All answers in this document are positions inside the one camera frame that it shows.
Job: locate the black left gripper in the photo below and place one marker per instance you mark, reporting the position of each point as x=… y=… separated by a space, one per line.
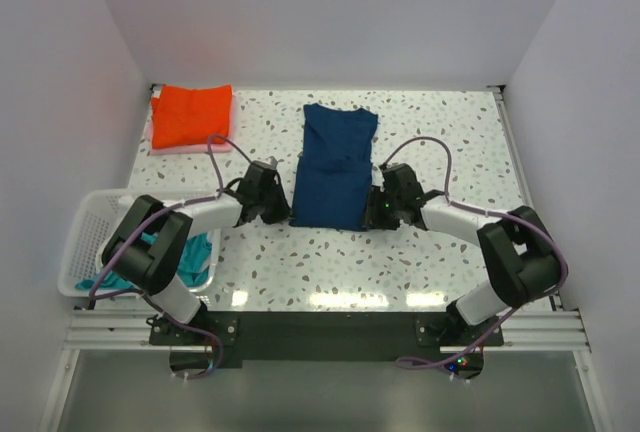
x=275 y=202

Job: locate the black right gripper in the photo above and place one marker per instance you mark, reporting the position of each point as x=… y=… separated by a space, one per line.
x=379 y=208

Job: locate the dark blue printed t-shirt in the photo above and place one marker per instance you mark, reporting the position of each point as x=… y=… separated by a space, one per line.
x=334 y=172

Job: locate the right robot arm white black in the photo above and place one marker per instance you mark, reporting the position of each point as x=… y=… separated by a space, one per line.
x=522 y=262

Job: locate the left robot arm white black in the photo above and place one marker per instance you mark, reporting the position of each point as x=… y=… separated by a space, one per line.
x=147 y=245

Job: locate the folded pink t-shirt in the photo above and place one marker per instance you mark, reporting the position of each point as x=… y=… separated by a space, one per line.
x=197 y=148

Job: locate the teal t-shirt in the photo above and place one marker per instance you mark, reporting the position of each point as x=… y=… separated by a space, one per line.
x=193 y=267

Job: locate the folded orange t-shirt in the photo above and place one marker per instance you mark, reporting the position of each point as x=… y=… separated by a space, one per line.
x=186 y=117

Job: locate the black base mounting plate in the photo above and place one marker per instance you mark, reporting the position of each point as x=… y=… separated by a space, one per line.
x=229 y=339

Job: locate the white plastic laundry basket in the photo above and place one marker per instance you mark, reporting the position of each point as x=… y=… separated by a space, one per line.
x=94 y=223

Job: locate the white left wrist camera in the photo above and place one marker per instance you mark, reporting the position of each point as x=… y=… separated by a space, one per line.
x=273 y=162

